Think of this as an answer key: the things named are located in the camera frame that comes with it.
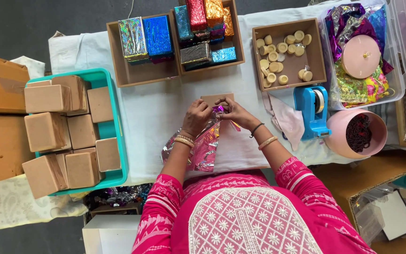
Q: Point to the gold bangle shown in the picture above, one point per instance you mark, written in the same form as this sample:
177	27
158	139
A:
268	142

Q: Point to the crumpled white cloth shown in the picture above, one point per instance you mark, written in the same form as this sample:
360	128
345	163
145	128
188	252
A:
30	67

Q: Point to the stack of foil-wrapped boxes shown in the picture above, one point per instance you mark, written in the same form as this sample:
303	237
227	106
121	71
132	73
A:
196	35

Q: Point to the pink round lid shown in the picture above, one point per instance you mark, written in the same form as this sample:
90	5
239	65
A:
360	56

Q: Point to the silver holographic wrapped box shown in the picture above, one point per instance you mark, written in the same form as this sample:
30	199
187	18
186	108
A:
133	38

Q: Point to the teal plastic tray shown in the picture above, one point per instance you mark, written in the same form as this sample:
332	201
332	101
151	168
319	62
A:
113	130

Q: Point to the person's right hand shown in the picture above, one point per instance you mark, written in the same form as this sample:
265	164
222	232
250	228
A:
238	113

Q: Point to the pink holographic foil sheet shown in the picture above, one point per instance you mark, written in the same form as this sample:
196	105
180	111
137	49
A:
206	148

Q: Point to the pale patterned cloth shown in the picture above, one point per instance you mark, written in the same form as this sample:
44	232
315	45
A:
16	208

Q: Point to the heap of foil scraps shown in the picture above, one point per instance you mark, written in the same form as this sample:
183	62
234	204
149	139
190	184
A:
118	195

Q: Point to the person's left fingers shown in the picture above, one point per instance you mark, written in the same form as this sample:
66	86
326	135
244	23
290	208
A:
203	105

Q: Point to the bare wooden block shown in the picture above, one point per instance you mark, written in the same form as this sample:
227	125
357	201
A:
210	98

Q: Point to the gold bangles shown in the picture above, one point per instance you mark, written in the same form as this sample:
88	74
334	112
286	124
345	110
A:
184	140

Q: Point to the person's left hand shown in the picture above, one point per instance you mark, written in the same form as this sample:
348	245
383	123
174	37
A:
194	121

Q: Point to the open cardboard carton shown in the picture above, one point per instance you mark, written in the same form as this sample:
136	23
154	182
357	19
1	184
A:
393	211

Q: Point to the pale pink cloth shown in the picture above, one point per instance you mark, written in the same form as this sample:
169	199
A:
287	118

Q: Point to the pink embroidered kurta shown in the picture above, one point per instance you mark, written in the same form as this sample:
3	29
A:
245	218

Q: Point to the white box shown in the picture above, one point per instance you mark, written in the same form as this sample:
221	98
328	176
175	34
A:
109	234

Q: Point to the heap of round wooden knobs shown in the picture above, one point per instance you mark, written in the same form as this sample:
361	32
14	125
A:
272	56

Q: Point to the person's right fingers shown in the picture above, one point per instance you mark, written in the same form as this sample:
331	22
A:
224	102

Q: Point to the pink plastic bowl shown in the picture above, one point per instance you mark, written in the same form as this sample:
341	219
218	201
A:
337	137

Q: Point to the shallow wooden tray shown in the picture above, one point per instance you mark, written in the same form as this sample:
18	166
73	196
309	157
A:
294	67
143	74
238	42

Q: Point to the floral fabric pouch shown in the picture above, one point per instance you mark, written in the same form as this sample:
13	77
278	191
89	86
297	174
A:
361	88

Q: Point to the blue tape dispenser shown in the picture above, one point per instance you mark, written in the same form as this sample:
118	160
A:
308	116

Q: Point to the blue holographic wrapped box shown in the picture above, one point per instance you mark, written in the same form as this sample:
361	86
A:
158	35

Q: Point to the bundle of coloured foil sheets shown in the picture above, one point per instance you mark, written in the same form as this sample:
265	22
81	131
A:
344	24

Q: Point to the white tablecloth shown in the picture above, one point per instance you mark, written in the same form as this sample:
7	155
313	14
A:
153	109

